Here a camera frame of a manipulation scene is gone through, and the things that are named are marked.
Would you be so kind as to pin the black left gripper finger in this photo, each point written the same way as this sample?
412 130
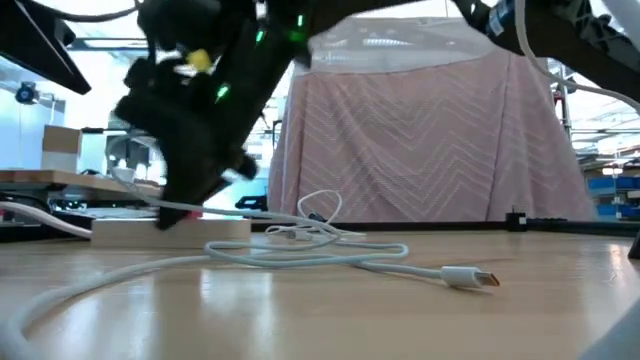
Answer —
35 40

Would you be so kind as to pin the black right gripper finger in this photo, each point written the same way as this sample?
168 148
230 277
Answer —
190 190

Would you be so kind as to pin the red wall charger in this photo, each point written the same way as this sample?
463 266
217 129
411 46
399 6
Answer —
192 215

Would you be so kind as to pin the white power strip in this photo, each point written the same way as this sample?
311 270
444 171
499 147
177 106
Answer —
200 234

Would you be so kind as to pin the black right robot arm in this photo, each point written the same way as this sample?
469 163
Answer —
575 45

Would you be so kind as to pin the black metal stand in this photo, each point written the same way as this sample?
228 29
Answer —
131 152

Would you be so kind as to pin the black wheeled machine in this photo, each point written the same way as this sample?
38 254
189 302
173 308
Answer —
252 202

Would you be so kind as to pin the white bowl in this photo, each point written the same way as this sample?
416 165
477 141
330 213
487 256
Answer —
122 175

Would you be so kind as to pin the white box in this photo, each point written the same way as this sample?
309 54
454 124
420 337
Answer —
92 152

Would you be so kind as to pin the cardboard box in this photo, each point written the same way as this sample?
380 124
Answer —
61 142

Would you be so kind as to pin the wooden workbench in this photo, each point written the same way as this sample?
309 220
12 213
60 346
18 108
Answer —
50 177

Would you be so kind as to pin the pink chevron cloth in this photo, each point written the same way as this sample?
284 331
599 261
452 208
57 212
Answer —
425 150

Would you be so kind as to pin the small black block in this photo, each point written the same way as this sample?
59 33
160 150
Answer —
516 222

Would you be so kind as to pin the metal rack cart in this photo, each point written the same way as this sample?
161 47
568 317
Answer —
564 115

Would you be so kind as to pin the blue storage bin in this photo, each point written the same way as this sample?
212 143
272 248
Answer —
615 185
620 211

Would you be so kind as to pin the long black power strip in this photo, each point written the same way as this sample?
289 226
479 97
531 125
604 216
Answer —
636 250

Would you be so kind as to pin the black table frame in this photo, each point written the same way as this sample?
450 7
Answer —
400 226

